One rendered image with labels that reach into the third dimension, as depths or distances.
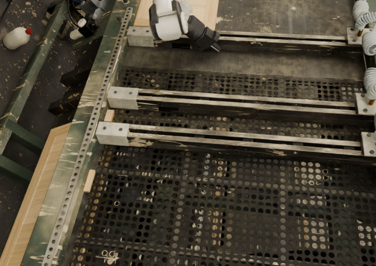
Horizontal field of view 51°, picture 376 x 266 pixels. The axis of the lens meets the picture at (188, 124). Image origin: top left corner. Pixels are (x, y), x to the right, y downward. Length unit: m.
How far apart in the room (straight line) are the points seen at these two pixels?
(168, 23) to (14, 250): 1.22
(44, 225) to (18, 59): 1.41
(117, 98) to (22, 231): 0.78
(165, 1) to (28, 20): 1.52
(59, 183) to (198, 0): 1.19
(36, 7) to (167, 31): 1.60
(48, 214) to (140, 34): 0.91
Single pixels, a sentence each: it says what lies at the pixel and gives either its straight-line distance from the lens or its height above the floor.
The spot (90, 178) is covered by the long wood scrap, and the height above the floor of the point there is 0.90.
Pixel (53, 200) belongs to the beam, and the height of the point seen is 0.84.
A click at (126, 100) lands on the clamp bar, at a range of 1.67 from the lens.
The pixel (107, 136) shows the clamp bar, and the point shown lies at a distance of 1.57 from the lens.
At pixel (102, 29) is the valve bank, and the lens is 2.03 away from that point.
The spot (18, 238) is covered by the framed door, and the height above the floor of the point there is 0.33.
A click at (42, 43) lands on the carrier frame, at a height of 0.17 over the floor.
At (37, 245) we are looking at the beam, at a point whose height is 0.83.
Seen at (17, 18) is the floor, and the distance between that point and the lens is 2.79.
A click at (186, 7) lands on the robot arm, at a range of 1.71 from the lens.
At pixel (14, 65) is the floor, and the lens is 2.64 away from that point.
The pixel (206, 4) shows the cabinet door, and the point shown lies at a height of 1.19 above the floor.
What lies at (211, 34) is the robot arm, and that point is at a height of 1.30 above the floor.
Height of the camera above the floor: 2.02
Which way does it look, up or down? 31 degrees down
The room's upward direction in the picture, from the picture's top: 75 degrees clockwise
